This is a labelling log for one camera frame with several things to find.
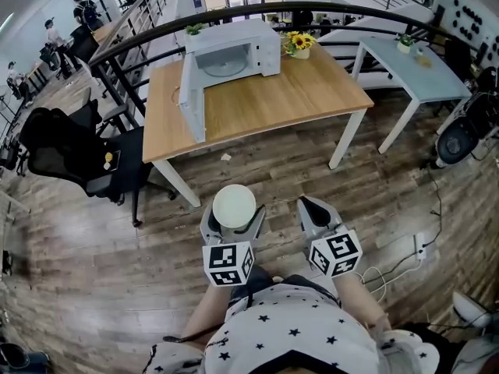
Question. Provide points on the black chair with grey armrests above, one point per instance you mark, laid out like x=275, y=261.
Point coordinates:
x=87, y=111

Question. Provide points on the black phone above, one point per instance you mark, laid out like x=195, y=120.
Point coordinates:
x=116, y=159

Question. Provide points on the black curved railing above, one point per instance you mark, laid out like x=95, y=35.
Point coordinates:
x=234, y=12

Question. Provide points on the black swivel chair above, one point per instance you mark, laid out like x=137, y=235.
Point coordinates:
x=83, y=43

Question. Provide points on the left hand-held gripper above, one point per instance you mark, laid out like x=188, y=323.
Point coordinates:
x=228, y=263

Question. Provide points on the person's left forearm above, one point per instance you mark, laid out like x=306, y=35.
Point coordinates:
x=206, y=314

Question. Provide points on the yellow and white small toy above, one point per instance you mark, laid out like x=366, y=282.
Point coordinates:
x=108, y=157

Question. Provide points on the blue wall sign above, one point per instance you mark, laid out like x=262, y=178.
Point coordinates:
x=197, y=3

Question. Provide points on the white microwave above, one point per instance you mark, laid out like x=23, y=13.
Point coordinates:
x=234, y=33

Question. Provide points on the wooden table with white legs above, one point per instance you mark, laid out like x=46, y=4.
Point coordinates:
x=273, y=99

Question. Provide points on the green plant in white pot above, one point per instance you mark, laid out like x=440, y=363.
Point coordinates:
x=404, y=45

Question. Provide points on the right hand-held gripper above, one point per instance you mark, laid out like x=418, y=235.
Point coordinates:
x=335, y=251

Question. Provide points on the black mesh office chair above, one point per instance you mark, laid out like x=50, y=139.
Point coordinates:
x=58, y=146

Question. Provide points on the glass turntable plate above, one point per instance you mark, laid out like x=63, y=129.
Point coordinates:
x=226, y=68

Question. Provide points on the small green plant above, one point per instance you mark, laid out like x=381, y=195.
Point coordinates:
x=193, y=29

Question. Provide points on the grey table with white legs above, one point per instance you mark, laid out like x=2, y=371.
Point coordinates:
x=429, y=80

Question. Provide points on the black and white floor fan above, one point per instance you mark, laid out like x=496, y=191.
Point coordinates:
x=454, y=144

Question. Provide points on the white star-print shirt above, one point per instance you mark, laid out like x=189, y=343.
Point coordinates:
x=296, y=325

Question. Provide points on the sunflowers in cream pot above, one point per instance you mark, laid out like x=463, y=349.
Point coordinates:
x=300, y=42

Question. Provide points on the group of black wall items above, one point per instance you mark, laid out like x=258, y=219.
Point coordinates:
x=469, y=22

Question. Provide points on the white round plate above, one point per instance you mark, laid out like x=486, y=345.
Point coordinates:
x=234, y=205

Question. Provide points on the wood-topped railing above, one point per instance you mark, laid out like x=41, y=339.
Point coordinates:
x=144, y=2

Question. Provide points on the white paper scrap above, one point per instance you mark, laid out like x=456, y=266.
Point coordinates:
x=225, y=157

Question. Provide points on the person's black shorts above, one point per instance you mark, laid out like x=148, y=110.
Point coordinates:
x=261, y=277

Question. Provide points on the small glass cup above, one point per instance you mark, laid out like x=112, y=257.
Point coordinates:
x=420, y=51

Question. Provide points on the person's right forearm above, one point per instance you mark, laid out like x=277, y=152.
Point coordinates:
x=362, y=302

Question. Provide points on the white power strip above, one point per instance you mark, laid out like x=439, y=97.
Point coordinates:
x=420, y=245

